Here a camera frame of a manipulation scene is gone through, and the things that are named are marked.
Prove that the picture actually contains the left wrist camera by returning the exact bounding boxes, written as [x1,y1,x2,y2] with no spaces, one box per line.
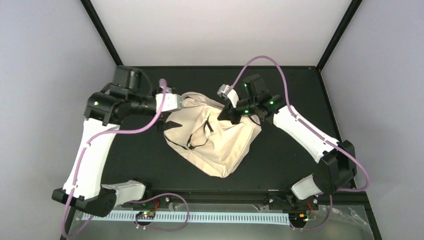
[154,87,183,112]

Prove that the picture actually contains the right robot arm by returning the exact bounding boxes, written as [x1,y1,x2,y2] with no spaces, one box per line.
[217,74,357,210]

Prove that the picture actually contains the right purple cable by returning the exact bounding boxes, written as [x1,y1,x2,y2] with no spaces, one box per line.
[228,55,371,231]

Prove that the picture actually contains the beige canvas backpack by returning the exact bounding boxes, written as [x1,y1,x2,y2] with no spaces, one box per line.
[163,92,262,178]

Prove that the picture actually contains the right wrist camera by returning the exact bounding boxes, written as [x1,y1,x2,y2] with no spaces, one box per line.
[217,84,240,108]

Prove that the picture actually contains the light blue slotted cable duct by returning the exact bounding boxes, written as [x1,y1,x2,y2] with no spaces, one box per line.
[92,210,290,226]

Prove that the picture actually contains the black frame rail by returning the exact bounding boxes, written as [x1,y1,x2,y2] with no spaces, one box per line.
[59,187,382,240]

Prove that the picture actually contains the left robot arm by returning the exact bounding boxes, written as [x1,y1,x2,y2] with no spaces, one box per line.
[51,65,182,217]

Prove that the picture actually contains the purple cable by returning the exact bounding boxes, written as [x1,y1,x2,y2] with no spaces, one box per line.
[228,55,371,231]
[60,78,190,239]

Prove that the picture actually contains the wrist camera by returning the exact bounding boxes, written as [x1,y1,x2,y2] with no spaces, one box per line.
[154,87,183,112]
[217,84,240,108]

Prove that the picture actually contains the small circuit board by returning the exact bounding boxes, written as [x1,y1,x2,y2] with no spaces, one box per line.
[135,210,156,221]

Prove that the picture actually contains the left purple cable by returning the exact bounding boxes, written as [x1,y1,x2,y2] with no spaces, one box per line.
[60,78,190,239]

